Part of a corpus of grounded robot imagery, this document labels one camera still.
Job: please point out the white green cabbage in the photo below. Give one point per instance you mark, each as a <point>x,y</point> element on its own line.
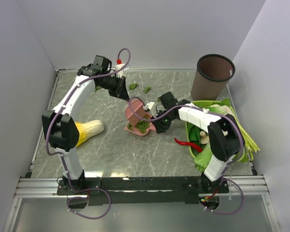
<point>220,109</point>

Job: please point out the red chili pepper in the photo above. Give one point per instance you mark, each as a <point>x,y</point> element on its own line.
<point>190,144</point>

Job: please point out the green plastic vegetable basket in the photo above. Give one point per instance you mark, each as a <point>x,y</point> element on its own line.
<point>205,104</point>

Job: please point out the dark green leafy vegetable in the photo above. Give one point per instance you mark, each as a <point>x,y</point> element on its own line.
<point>193,133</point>

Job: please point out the brown plastic trash bin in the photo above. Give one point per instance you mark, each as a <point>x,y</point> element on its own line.
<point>213,71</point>

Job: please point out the yellow green leek stalks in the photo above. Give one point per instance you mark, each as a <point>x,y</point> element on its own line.
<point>250,146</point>

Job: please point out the green lettuce leaf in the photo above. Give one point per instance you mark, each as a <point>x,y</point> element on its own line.
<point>202,159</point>

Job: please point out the yellow white napa cabbage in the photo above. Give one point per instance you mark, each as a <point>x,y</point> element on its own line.
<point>88,130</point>

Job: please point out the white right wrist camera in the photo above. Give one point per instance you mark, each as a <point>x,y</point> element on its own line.
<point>150,106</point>

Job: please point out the beige mushroom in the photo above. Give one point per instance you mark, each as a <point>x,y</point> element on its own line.
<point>204,137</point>

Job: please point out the pink hand brush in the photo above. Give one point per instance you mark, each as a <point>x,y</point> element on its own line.
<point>135,112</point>

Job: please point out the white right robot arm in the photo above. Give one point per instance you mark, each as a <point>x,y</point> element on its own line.
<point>225,137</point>

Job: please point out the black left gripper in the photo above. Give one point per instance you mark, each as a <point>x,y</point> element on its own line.
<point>121,90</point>

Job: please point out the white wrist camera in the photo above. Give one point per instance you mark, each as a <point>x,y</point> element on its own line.
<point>150,106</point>
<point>119,68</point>

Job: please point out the aluminium frame rail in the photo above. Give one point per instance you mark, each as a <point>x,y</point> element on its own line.
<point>47,187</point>

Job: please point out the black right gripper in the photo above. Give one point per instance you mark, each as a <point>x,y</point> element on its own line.
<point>161,127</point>

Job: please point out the pink plastic dustpan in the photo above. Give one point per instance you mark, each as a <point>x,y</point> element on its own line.
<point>136,132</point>

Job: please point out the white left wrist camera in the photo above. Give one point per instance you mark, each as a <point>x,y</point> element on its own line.
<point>119,68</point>

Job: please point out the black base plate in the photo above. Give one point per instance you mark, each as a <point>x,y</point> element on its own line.
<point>164,189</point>

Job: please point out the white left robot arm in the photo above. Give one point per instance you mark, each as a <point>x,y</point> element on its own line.
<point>60,130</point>

